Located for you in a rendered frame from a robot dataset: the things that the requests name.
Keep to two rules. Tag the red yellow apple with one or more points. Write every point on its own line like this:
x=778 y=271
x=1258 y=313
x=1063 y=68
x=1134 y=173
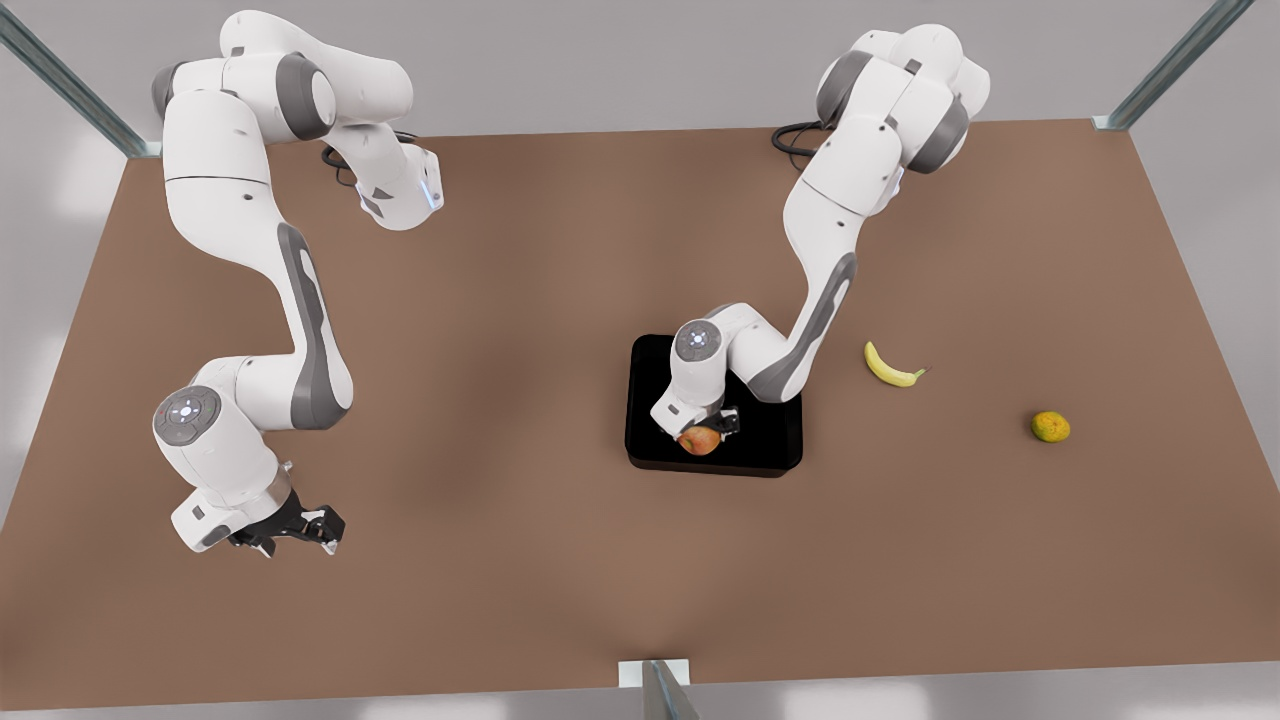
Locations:
x=699 y=441

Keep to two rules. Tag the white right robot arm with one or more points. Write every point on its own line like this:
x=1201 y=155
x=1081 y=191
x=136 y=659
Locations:
x=220 y=210

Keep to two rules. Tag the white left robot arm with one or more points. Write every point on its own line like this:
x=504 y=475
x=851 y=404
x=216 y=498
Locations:
x=850 y=170

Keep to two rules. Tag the black rectangular tray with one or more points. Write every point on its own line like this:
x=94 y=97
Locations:
x=760 y=440

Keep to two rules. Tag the yellow banana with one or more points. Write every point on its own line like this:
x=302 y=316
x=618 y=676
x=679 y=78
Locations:
x=886 y=369

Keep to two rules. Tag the green yellow orange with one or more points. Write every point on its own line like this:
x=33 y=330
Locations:
x=1050 y=427

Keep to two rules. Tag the silver frame post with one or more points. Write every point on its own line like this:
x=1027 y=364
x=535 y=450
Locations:
x=1170 y=65
x=662 y=690
x=70 y=88

